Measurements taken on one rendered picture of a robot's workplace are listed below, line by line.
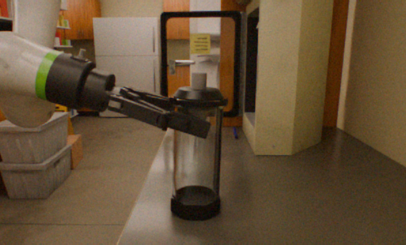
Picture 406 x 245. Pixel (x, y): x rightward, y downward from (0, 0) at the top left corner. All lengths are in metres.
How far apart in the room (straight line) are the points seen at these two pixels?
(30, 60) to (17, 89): 0.06
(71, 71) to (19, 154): 2.45
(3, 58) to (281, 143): 0.73
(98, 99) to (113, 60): 5.45
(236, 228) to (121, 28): 5.53
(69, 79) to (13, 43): 0.11
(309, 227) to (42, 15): 0.74
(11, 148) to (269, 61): 2.47
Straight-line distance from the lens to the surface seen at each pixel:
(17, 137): 2.95
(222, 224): 0.60
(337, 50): 1.38
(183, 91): 0.55
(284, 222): 0.63
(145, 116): 0.52
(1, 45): 0.62
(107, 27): 6.04
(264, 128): 0.95
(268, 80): 0.93
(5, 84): 0.63
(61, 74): 0.58
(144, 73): 5.90
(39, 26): 0.84
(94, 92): 0.57
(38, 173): 2.98
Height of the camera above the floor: 1.25
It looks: 14 degrees down
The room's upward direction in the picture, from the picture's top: straight up
